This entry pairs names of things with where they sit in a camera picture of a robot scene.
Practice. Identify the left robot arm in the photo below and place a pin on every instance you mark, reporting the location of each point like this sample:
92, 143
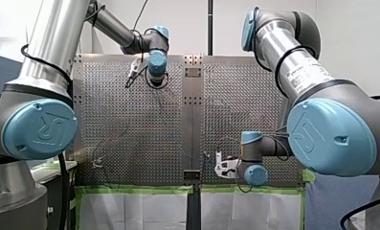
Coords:
50, 38

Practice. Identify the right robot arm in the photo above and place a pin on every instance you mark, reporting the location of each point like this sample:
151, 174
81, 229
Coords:
331, 137

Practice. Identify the black pole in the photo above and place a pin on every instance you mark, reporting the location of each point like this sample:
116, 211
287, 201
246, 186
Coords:
210, 25

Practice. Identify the dark table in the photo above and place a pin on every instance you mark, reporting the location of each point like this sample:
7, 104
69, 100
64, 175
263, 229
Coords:
52, 182

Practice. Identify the grey board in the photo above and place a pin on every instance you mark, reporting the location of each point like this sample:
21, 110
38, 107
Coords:
334, 201

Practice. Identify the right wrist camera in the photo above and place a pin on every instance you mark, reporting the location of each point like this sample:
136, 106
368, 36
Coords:
224, 166

